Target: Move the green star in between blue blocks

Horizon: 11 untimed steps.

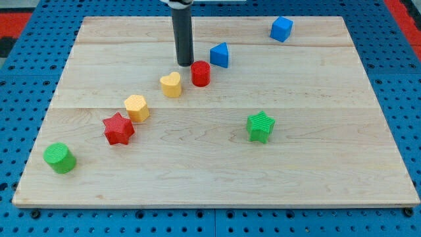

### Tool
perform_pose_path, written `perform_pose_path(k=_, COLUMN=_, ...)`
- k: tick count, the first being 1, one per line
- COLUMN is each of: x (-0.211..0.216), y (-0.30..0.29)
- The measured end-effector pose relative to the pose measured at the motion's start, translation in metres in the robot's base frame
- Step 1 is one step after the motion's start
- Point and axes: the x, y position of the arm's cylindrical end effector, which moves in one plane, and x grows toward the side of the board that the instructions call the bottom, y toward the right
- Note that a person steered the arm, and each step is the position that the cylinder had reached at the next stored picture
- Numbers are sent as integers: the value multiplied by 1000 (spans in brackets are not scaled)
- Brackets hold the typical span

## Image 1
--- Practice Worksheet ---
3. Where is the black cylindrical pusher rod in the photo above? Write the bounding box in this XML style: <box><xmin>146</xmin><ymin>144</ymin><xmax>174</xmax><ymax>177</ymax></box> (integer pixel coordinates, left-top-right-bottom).
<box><xmin>170</xmin><ymin>3</ymin><xmax>194</xmax><ymax>66</ymax></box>

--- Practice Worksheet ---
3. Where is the red star block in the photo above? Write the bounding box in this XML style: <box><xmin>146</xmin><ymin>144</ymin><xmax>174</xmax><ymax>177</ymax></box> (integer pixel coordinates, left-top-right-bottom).
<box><xmin>103</xmin><ymin>112</ymin><xmax>135</xmax><ymax>145</ymax></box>

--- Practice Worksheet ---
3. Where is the green star block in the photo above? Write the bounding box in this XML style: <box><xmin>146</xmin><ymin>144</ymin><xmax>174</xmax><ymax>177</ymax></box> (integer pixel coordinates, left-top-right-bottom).
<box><xmin>246</xmin><ymin>111</ymin><xmax>276</xmax><ymax>144</ymax></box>

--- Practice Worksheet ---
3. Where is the blue triangle block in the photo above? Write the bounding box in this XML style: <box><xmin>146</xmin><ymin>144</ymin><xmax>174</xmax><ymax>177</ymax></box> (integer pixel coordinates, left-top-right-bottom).
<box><xmin>210</xmin><ymin>42</ymin><xmax>230</xmax><ymax>68</ymax></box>

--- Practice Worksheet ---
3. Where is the red cylinder block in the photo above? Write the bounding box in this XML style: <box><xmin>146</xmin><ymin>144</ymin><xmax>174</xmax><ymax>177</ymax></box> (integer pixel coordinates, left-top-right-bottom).
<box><xmin>191</xmin><ymin>61</ymin><xmax>211</xmax><ymax>87</ymax></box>

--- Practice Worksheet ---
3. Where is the yellow heart block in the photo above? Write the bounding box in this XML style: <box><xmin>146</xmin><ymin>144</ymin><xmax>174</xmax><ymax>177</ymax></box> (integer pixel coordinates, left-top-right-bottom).
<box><xmin>160</xmin><ymin>72</ymin><xmax>182</xmax><ymax>98</ymax></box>

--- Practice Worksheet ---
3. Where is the yellow hexagon block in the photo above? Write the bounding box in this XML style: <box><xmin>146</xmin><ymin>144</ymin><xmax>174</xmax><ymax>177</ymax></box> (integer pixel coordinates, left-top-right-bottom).
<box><xmin>124</xmin><ymin>95</ymin><xmax>150</xmax><ymax>122</ymax></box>

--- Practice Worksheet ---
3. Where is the blue cube block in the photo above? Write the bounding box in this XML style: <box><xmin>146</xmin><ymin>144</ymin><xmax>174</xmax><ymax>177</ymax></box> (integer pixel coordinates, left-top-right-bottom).
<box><xmin>270</xmin><ymin>16</ymin><xmax>293</xmax><ymax>42</ymax></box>

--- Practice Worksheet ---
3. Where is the wooden board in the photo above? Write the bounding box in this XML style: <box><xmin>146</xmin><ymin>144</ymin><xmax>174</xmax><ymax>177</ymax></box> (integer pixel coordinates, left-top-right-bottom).
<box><xmin>12</xmin><ymin>16</ymin><xmax>420</xmax><ymax>209</ymax></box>

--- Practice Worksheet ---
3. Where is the green cylinder block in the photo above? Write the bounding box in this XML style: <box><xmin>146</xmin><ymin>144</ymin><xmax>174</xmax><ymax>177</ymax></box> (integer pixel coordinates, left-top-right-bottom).
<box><xmin>43</xmin><ymin>142</ymin><xmax>76</xmax><ymax>174</ymax></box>

